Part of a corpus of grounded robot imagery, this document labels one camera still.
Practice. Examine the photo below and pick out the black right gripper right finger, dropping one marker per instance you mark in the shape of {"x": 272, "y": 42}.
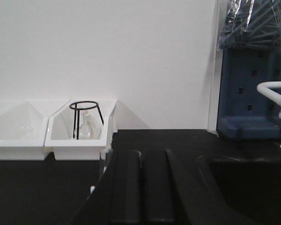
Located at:
{"x": 172, "y": 197}

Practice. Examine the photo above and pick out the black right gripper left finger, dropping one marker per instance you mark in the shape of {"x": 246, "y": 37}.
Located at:
{"x": 116, "y": 200}

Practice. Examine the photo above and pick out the blue-grey pegboard drying rack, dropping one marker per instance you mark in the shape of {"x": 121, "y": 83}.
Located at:
{"x": 244, "y": 113}

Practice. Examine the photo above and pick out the clear round-bottom flask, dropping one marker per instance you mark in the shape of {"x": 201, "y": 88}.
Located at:
{"x": 90, "y": 129}

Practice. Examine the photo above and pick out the white right storage bin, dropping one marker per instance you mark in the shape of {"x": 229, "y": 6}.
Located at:
{"x": 60, "y": 133}

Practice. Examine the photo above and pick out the white storage bin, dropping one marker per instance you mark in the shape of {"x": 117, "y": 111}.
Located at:
{"x": 23, "y": 129}
{"x": 60, "y": 133}

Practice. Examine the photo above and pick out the black lab sink basin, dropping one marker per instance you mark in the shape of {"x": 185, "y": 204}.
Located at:
{"x": 250, "y": 187}

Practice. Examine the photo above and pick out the white middle storage bin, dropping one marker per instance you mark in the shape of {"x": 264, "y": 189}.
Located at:
{"x": 23, "y": 129}

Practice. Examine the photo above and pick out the plastic bag of pegs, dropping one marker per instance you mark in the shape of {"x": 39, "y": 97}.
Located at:
{"x": 251, "y": 24}

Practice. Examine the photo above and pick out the black wire tripod stand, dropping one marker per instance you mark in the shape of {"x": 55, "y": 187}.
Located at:
{"x": 80, "y": 107}

